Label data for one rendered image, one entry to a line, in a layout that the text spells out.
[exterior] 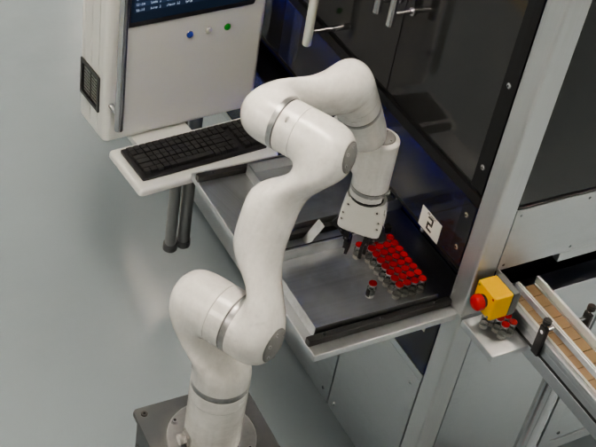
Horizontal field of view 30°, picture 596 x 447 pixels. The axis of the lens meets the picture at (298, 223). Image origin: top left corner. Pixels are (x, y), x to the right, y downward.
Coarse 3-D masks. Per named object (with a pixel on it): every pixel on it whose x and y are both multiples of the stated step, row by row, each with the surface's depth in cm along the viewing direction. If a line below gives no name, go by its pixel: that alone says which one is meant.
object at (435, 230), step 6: (426, 210) 273; (420, 216) 276; (426, 216) 273; (432, 216) 271; (420, 222) 276; (426, 222) 274; (438, 222) 269; (432, 228) 272; (438, 228) 270; (432, 234) 273; (438, 234) 270
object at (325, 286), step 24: (336, 240) 280; (360, 240) 285; (288, 264) 275; (312, 264) 276; (336, 264) 277; (360, 264) 279; (288, 288) 264; (312, 288) 270; (336, 288) 271; (360, 288) 272; (384, 288) 273; (312, 312) 263; (336, 312) 265; (360, 312) 266; (384, 312) 264
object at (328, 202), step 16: (272, 160) 301; (288, 160) 304; (256, 176) 294; (272, 176) 300; (320, 192) 298; (336, 192) 299; (304, 208) 292; (320, 208) 293; (336, 208) 294; (304, 224) 284
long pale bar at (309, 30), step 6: (312, 0) 287; (318, 0) 288; (312, 6) 288; (312, 12) 289; (306, 18) 291; (312, 18) 290; (306, 24) 292; (312, 24) 291; (306, 30) 293; (312, 30) 293; (318, 30) 295; (324, 30) 295; (330, 30) 296; (306, 36) 294; (306, 42) 295
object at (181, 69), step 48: (96, 0) 290; (144, 0) 289; (192, 0) 298; (240, 0) 308; (96, 48) 299; (144, 48) 300; (192, 48) 309; (240, 48) 320; (96, 96) 308; (144, 96) 311; (192, 96) 321; (240, 96) 332
